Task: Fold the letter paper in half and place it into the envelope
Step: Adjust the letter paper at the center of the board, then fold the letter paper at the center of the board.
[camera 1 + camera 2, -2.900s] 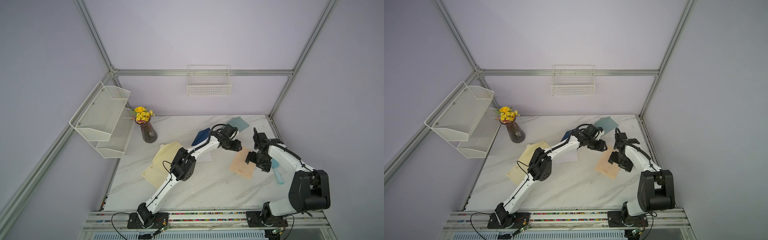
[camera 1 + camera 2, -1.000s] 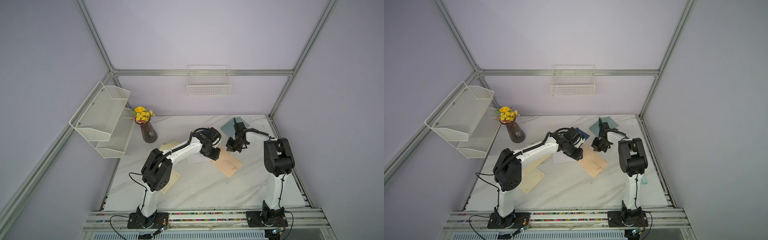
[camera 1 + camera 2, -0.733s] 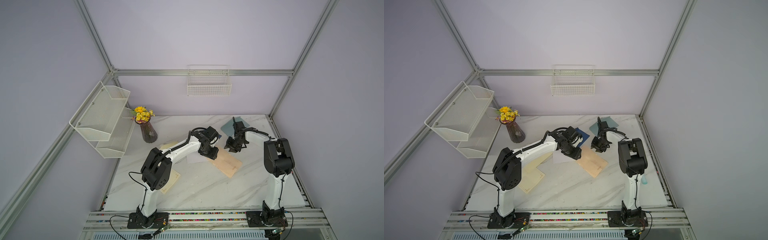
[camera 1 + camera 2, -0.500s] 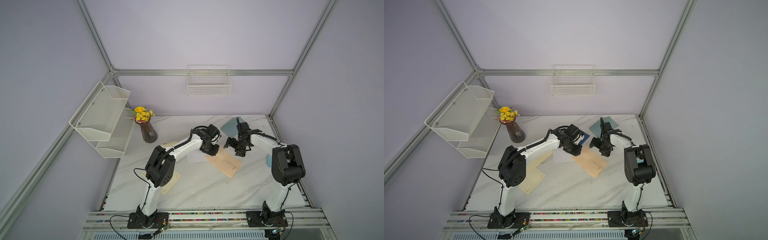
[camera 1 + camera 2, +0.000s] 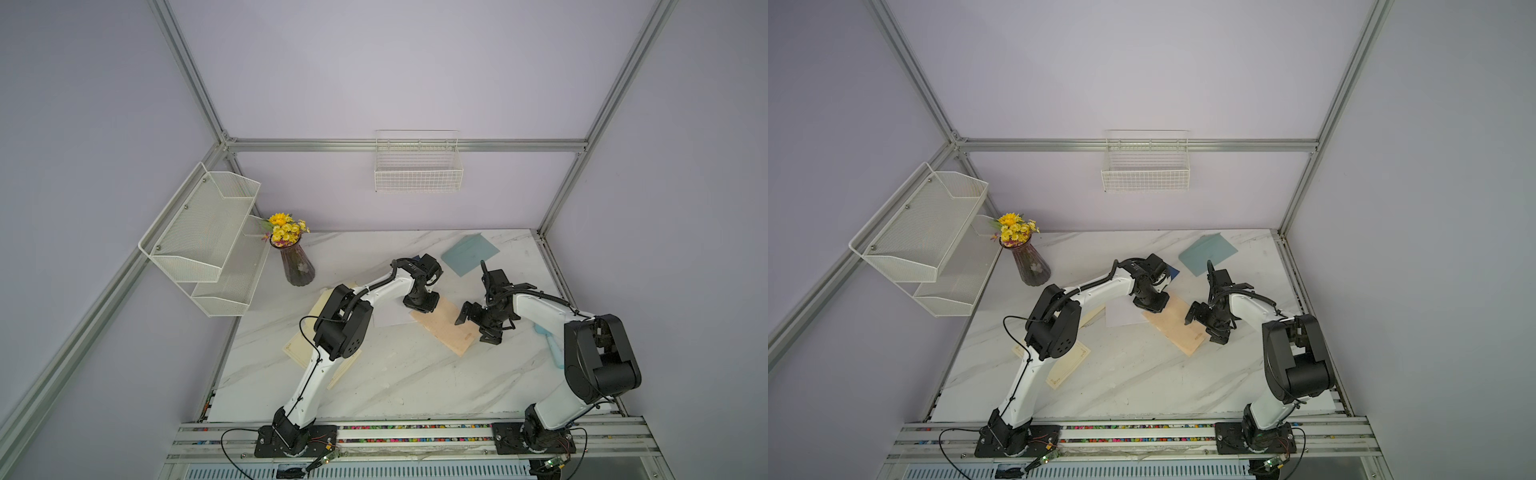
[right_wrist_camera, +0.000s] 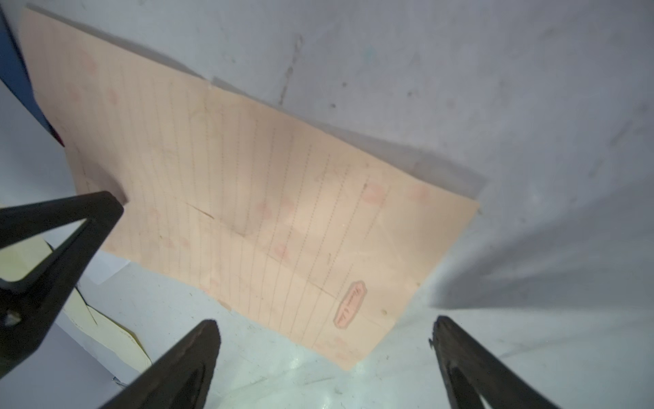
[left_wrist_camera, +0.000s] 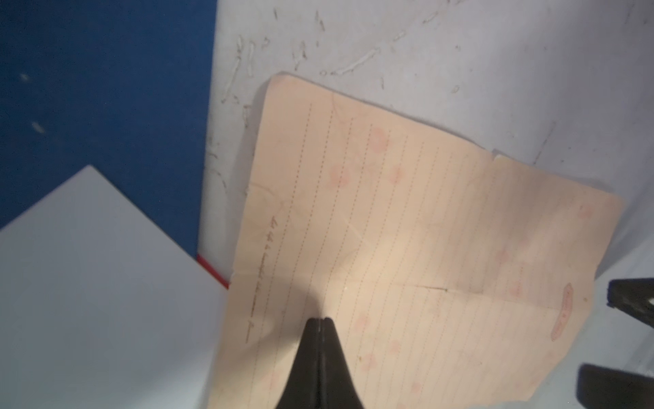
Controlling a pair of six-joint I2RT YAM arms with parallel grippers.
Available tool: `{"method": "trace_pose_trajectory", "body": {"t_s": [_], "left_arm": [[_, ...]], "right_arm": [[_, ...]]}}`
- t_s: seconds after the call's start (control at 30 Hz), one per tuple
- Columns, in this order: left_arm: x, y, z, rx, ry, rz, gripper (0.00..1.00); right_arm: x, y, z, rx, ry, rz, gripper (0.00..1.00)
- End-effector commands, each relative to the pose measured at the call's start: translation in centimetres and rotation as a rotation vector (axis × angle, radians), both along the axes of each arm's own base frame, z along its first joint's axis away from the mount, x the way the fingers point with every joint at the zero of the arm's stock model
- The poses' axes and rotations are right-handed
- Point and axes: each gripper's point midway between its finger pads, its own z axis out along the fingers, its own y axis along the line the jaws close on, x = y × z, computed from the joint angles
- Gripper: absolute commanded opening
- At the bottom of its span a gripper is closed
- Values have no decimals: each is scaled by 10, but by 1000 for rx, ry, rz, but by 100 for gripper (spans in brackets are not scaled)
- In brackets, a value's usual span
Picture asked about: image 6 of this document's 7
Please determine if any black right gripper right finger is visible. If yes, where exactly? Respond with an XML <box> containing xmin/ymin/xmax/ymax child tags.
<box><xmin>430</xmin><ymin>315</ymin><xmax>556</xmax><ymax>408</ymax></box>

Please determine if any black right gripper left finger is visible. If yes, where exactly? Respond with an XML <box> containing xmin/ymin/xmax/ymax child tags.
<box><xmin>103</xmin><ymin>320</ymin><xmax>221</xmax><ymax>408</ymax></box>

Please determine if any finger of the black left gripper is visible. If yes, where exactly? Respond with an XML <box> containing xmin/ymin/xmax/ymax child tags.
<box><xmin>1</xmin><ymin>191</ymin><xmax>124</xmax><ymax>377</ymax></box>

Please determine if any peach lined letter paper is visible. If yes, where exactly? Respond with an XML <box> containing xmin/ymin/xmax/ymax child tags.
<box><xmin>20</xmin><ymin>9</ymin><xmax>478</xmax><ymax>370</ymax></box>

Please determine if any dark blue envelope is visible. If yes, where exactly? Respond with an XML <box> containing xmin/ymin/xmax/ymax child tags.
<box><xmin>1</xmin><ymin>11</ymin><xmax>64</xmax><ymax>146</ymax></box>

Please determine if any pale yellow envelope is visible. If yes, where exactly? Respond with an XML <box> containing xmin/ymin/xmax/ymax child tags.
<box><xmin>1</xmin><ymin>236</ymin><xmax>152</xmax><ymax>373</ymax></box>

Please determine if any white sheet of paper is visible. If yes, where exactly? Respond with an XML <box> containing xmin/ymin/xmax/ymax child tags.
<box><xmin>42</xmin><ymin>221</ymin><xmax>129</xmax><ymax>285</ymax></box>

